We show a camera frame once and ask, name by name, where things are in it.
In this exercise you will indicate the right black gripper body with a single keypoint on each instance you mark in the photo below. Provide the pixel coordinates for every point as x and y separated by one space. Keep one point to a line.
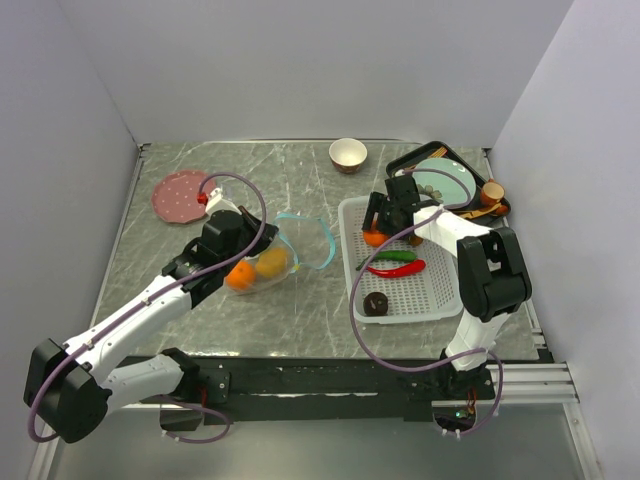
380 203

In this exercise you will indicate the orange tangerine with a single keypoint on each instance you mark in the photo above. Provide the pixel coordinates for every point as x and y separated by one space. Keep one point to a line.
242 277
374 238

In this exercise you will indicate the yellow orange mango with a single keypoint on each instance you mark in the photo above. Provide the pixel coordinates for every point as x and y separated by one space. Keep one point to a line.
273 262

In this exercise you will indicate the clear zip top bag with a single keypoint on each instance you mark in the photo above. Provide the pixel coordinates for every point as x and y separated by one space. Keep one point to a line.
309 242

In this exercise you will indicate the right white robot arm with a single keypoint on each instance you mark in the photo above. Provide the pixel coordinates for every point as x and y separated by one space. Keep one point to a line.
492 274

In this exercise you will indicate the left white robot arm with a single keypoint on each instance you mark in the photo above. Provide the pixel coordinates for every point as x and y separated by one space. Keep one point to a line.
73 386

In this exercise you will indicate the brown kiwi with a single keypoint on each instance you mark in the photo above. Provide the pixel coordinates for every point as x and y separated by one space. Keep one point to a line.
414 240

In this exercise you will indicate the green chili pepper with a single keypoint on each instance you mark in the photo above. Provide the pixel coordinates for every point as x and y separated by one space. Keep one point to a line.
396 255

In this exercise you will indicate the light green plate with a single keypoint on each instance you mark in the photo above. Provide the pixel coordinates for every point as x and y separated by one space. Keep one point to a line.
446 181

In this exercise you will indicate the red chili pepper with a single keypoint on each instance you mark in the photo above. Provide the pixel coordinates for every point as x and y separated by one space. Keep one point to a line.
405 270

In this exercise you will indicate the black tray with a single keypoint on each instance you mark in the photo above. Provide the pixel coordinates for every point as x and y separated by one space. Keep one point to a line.
475 160

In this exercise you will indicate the pink dotted plate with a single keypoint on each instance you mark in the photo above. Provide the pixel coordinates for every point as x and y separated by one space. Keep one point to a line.
174 199

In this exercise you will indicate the white plastic basket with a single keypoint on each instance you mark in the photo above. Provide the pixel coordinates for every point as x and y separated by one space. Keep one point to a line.
430 295

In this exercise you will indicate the white ceramic bowl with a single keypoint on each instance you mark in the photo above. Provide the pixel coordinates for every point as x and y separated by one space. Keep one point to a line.
348 155

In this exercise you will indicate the wooden chopsticks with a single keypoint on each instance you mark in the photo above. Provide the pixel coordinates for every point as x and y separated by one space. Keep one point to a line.
414 157

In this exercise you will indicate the wooden spoon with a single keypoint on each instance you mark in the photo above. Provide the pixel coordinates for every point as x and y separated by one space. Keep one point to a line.
481 212

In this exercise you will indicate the dark purple mangosteen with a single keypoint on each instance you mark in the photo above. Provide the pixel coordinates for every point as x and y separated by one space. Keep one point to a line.
375 304

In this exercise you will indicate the small brown cup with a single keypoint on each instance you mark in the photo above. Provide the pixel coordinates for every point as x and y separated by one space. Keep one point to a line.
491 193

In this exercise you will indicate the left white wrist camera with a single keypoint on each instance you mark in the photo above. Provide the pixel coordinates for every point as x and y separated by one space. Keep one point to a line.
216 201

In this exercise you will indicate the black base frame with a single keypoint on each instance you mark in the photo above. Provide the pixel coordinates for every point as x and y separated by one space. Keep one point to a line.
287 389

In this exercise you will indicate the aluminium rail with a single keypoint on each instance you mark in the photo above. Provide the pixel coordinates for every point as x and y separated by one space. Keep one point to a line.
523 384

